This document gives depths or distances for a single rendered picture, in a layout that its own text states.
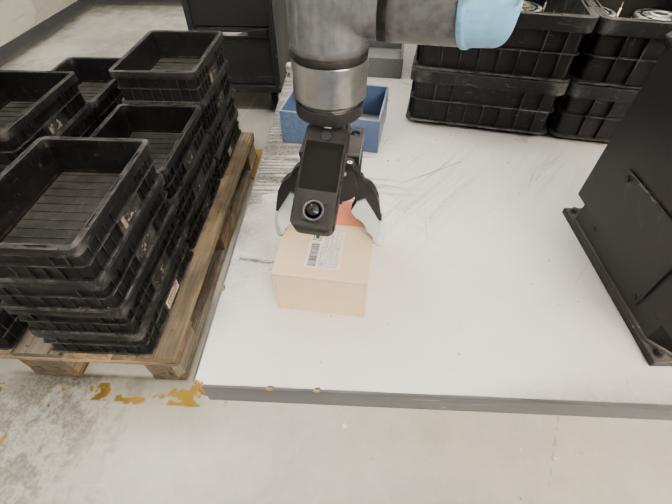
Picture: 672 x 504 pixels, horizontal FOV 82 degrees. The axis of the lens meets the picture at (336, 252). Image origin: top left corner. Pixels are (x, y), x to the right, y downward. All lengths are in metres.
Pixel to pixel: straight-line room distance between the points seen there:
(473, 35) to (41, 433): 1.39
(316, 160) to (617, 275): 0.44
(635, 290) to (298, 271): 0.43
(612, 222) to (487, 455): 0.78
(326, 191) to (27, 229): 0.91
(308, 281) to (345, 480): 0.77
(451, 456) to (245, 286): 0.83
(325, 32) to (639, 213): 0.45
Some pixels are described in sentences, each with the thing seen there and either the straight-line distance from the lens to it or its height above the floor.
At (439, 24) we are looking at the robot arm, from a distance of 0.36.
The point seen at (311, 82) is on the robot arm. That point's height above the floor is 0.98.
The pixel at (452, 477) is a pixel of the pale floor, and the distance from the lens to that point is 1.20.
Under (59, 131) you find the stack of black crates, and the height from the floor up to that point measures 0.49.
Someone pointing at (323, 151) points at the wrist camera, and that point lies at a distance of 0.41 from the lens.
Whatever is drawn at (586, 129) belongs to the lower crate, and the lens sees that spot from 0.97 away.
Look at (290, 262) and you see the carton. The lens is 0.49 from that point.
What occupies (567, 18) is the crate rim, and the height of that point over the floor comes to 0.93.
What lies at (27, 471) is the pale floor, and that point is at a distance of 1.42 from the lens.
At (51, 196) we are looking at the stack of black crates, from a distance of 1.27.
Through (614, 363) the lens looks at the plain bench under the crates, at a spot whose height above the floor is 0.70.
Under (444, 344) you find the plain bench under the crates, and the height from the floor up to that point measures 0.70.
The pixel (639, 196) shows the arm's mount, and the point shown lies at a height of 0.83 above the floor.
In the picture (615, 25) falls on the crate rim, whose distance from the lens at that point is 0.87.
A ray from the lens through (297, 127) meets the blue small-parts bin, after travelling 0.81.
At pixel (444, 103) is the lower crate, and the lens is 0.90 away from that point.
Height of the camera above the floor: 1.14
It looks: 48 degrees down
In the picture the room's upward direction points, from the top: straight up
